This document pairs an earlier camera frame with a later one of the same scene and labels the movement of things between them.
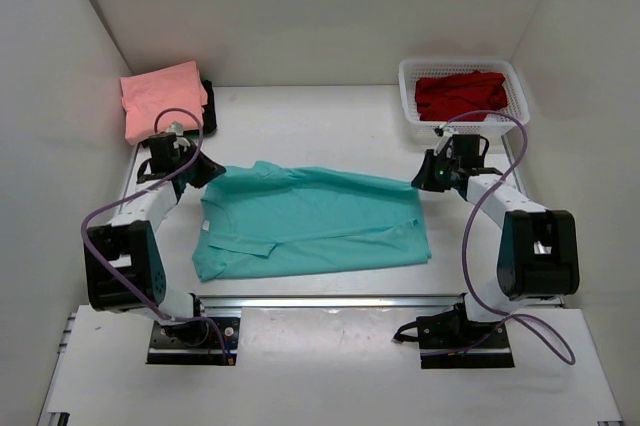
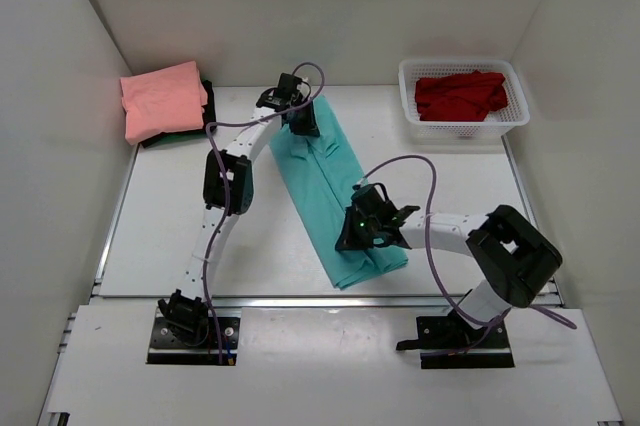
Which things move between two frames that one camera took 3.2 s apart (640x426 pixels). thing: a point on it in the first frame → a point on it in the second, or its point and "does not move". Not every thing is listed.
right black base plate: x=448 y=340 does not move
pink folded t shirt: x=154 y=99 does not move
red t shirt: x=441 y=98 does not move
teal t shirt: x=261 y=218 → x=323 y=171
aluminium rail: x=264 y=302 does not move
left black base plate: x=193 y=343 does not move
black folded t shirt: x=209 y=112 does not move
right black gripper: x=424 y=180 → x=346 y=240
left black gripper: x=211 y=170 → x=309 y=129
